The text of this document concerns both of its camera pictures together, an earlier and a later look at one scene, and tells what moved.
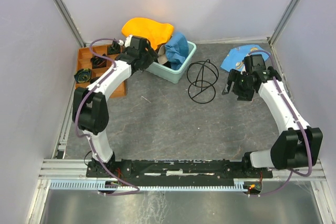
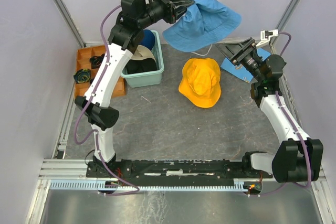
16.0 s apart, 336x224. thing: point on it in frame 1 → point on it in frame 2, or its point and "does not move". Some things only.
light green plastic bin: [175, 76] → [148, 78]
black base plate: [151, 168] does not move
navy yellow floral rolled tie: [83, 75] does not move
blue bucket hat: [177, 50] → [203, 22]
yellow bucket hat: [156, 33] → [200, 84]
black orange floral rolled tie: [97, 62] does not move
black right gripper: [233, 75] → [229, 50]
